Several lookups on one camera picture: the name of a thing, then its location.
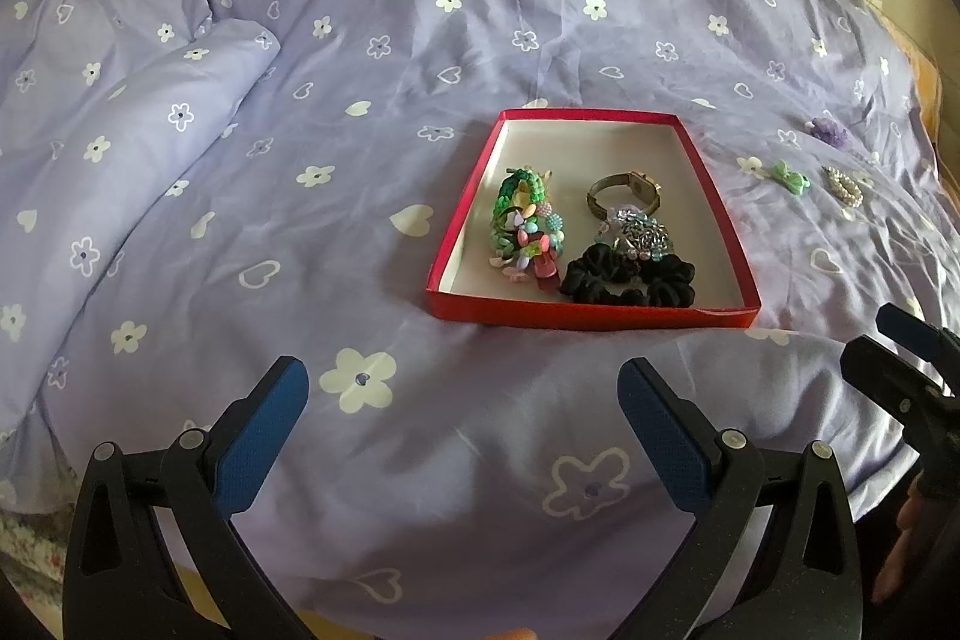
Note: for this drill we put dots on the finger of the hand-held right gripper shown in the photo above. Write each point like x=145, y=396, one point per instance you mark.
x=919, y=332
x=877, y=362

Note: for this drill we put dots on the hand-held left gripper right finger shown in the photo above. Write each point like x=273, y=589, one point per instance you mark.
x=664, y=430

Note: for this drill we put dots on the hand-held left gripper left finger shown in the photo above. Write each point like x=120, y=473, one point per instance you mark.
x=262, y=430

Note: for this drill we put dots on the black scrunchie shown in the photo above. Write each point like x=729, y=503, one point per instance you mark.
x=622, y=276

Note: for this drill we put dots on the red snap hair clip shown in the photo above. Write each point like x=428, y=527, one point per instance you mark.
x=545, y=271

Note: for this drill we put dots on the silver beaded hair accessory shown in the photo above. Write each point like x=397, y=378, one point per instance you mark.
x=637, y=231

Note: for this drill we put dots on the red cardboard box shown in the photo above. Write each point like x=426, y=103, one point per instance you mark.
x=705, y=220

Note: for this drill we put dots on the colourful beaded hair accessory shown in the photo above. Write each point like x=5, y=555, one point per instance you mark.
x=529, y=231

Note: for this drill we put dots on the gold wrist watch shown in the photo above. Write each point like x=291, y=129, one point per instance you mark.
x=637, y=186

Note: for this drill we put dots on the person's right hand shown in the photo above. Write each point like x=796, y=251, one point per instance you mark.
x=904, y=535

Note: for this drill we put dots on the pearl hair clip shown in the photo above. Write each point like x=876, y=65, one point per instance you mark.
x=844, y=184

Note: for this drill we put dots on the green bow hair clip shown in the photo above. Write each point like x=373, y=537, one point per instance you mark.
x=787, y=175

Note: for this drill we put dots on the purple flower hair accessory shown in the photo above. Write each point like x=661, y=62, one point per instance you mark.
x=825, y=132

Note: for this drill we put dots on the purple floral blanket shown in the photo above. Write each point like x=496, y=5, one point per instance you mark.
x=300, y=197

